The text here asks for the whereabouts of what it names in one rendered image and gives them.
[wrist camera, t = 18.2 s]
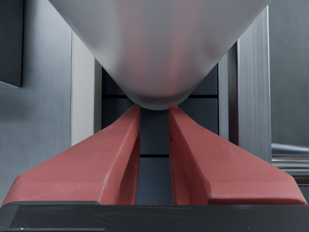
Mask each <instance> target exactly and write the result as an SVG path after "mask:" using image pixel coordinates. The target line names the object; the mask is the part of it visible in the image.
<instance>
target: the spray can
mask: <svg viewBox="0 0 309 232"><path fill-rule="evenodd" d="M48 1H49V2H50V3H51V4H52V6H53V7H54V8H55V9H56V11H57V12H58V13H59V14H60V15H61V17H62V18H63V19H64V20H65V22H66V23H67V24H68V25H69V27H70V28H71V29H72V30H73V31H74V32H75V34H76V35H77V36H78V37H79V39H80V40H81V41H82V42H83V43H84V45H85V46H86V47H87V48H88V50H89V51H90V52H91V53H92V54H93V56H94V57H95V58H96V59H97V61H98V62H99V63H100V64H101V65H102V66H103V68H104V69H105V70H106V71H107V73H108V74H109V75H110V76H111V77H112V79H113V80H114V81H115V82H116V84H117V85H118V86H119V87H120V89H121V90H122V91H123V93H124V94H125V95H126V96H127V98H128V99H129V100H130V101H131V102H133V103H134V104H139V105H140V108H143V109H145V110H150V111H166V110H169V104H175V105H177V106H179V105H180V104H182V103H183V102H184V101H185V100H186V99H187V98H188V97H189V96H190V95H191V93H192V92H193V91H194V89H195V88H196V87H197V86H198V85H199V84H200V83H201V81H202V80H203V79H204V78H205V77H206V76H207V74H208V73H209V72H210V71H211V70H212V69H213V67H214V66H215V65H216V64H217V63H218V62H219V61H220V59H221V58H222V57H223V56H224V55H225V54H226V52H227V51H228V50H229V49H230V48H231V47H232V46H233V45H234V44H235V42H236V41H237V40H238V39H239V38H240V37H241V36H242V34H243V33H244V32H245V31H246V30H247V29H248V27H249V26H250V25H251V24H252V23H253V22H254V20H255V19H256V18H257V17H258V16H259V15H260V13H261V12H262V11H263V10H264V9H265V8H266V7H267V5H268V4H269V3H270V2H271V1H272V0H48Z"/></svg>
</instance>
